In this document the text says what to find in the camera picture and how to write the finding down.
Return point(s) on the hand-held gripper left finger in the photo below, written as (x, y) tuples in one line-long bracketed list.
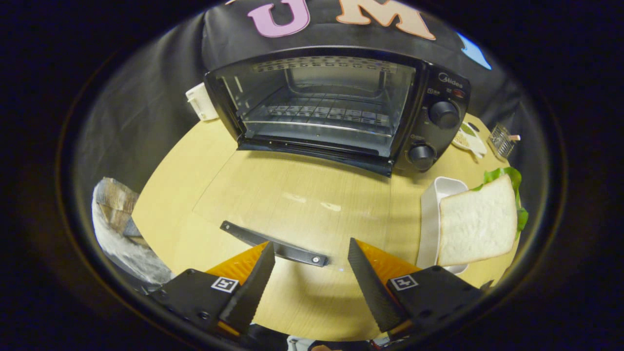
[(251, 287)]

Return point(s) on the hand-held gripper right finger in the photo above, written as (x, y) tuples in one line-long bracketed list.
[(373, 287)]

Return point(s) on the white bread lettuce sandwich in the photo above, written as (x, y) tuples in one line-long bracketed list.
[(480, 222)]

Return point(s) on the black toaster oven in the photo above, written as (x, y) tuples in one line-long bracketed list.
[(438, 141)]

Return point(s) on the white rectangular dish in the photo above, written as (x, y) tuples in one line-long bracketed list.
[(431, 214)]

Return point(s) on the white divided seed tray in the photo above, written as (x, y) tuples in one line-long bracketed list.
[(469, 140)]

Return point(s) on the small black disc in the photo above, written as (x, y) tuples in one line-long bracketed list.
[(473, 126)]

